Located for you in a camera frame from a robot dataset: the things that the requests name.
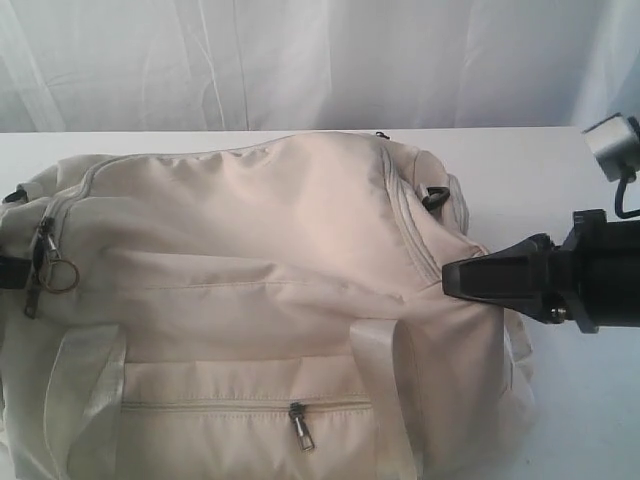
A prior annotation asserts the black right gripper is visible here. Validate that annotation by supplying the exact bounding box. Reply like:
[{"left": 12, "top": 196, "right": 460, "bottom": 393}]
[{"left": 441, "top": 210, "right": 639, "bottom": 334}]

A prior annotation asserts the metal key ring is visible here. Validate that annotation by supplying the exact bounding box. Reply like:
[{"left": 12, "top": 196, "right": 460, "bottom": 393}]
[{"left": 47, "top": 259, "right": 81, "bottom": 294}]

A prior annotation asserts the cream fabric duffel bag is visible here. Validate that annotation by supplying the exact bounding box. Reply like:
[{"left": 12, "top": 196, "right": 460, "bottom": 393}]
[{"left": 1, "top": 132, "right": 535, "bottom": 479}]

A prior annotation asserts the white backdrop curtain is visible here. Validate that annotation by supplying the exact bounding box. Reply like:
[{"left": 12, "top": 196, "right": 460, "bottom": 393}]
[{"left": 1, "top": 1, "right": 639, "bottom": 132}]

